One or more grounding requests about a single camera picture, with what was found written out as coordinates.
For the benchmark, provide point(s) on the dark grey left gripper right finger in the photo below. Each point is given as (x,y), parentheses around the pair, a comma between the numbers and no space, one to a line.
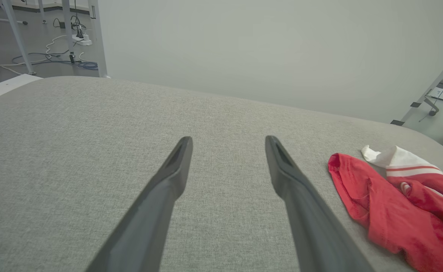
(312,226)

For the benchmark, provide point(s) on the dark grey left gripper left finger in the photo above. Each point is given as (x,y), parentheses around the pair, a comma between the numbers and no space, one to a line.
(149,219)

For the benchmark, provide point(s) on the red and white garment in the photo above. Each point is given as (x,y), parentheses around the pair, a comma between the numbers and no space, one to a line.
(391,211)

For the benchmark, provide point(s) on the grey fabric sofa cushion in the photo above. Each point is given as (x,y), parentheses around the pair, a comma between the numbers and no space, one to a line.
(93,151)

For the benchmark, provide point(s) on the small black plug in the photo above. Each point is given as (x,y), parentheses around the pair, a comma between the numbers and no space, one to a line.
(72,57)

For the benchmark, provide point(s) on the white power strip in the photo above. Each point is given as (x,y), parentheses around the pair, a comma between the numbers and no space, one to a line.
(82,40)

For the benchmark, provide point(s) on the white board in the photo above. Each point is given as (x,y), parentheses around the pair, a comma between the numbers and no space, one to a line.
(2,87)

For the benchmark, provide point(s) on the straight white table leg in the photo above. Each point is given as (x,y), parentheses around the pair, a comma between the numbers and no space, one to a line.
(68,26)

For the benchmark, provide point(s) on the slanted white table leg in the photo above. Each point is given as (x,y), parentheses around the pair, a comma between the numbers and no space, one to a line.
(17,37)

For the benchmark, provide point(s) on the white horizontal bar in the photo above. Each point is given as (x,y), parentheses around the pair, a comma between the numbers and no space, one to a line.
(2,19)

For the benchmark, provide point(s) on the grey metal frame with brackets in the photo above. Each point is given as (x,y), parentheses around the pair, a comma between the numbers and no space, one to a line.
(423,94)

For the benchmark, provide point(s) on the white partition post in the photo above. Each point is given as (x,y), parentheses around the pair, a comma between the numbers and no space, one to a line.
(98,37)

